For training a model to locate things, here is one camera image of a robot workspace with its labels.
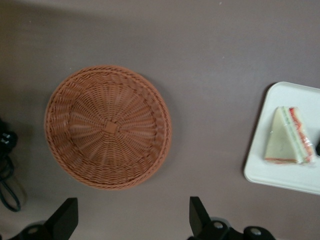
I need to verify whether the black coiled cable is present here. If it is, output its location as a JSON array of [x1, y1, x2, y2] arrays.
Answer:
[[0, 116, 26, 214]]

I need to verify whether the brown round wicker basket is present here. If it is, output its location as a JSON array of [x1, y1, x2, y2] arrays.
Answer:
[[44, 65, 174, 192]]

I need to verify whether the triangular sandwich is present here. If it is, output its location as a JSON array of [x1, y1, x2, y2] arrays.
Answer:
[[262, 105, 318, 168]]

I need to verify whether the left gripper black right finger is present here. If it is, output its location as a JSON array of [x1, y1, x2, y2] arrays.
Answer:
[[188, 196, 234, 240]]

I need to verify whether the cream plastic tray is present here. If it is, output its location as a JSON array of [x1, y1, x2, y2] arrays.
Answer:
[[243, 81, 320, 196]]

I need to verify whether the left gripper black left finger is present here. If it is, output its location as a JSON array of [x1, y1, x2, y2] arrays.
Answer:
[[21, 197, 79, 240]]

